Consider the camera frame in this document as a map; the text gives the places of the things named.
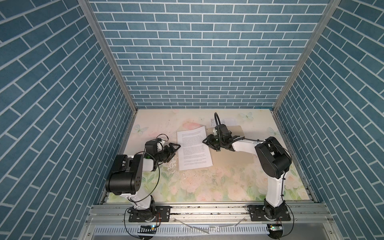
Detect aluminium right corner post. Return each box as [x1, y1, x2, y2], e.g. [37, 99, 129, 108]
[272, 0, 341, 113]

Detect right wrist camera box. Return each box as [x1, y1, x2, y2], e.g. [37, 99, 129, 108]
[214, 124, 232, 138]

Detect white technical drawing sheet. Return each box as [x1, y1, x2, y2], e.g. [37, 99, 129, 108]
[211, 118, 238, 128]

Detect aluminium corner post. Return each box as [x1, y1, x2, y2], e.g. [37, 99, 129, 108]
[272, 0, 341, 113]
[78, 0, 137, 114]

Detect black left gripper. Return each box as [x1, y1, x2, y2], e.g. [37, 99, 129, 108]
[153, 143, 180, 163]

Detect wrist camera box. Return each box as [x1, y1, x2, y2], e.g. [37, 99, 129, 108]
[214, 124, 232, 138]
[145, 138, 165, 155]

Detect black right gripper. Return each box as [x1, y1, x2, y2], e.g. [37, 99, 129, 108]
[201, 134, 224, 151]

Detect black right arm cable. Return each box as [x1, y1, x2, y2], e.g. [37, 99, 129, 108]
[213, 112, 265, 145]

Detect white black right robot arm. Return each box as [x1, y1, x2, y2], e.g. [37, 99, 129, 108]
[203, 134, 292, 220]

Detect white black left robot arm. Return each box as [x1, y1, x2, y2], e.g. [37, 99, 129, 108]
[105, 138, 181, 218]

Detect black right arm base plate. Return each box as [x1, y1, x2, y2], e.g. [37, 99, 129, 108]
[246, 204, 291, 222]

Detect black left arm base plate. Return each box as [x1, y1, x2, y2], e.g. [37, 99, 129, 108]
[128, 206, 171, 223]

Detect white printed text sheet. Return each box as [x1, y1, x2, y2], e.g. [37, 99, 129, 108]
[177, 126, 213, 171]

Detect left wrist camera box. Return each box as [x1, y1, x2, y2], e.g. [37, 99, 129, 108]
[145, 138, 165, 155]

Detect aluminium front rail frame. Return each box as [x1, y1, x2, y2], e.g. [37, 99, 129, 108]
[80, 201, 342, 240]

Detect aluminium left corner post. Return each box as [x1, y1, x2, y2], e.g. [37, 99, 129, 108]
[78, 0, 137, 114]

